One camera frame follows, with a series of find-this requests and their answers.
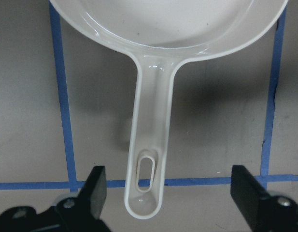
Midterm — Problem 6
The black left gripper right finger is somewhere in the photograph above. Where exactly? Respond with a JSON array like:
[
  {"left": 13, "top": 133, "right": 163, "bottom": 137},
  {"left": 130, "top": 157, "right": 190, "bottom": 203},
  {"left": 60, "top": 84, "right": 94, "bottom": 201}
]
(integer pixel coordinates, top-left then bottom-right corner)
[{"left": 230, "top": 165, "right": 298, "bottom": 232}]

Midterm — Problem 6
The cream plastic dustpan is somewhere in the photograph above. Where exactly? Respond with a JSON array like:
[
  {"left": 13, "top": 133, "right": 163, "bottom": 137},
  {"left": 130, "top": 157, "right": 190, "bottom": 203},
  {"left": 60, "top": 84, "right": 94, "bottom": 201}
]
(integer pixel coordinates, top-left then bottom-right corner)
[{"left": 51, "top": 0, "right": 287, "bottom": 219}]

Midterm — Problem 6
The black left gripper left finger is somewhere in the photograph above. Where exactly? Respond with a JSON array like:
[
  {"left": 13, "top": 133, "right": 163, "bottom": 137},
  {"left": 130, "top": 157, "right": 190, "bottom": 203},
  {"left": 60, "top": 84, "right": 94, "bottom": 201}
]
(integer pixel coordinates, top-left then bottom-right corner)
[{"left": 0, "top": 166, "right": 110, "bottom": 232}]

